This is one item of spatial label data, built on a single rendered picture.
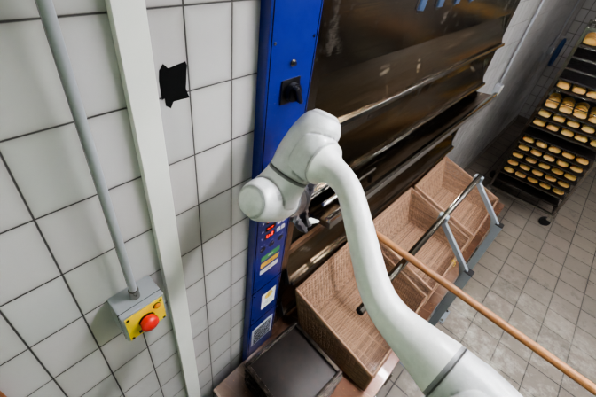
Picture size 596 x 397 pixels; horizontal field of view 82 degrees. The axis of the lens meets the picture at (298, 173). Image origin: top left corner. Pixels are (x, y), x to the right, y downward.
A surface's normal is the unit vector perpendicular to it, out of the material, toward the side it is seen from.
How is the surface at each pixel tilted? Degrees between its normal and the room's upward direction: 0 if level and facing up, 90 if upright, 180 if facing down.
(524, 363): 0
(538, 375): 0
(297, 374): 0
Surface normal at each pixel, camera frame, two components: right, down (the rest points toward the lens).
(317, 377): 0.12, -0.78
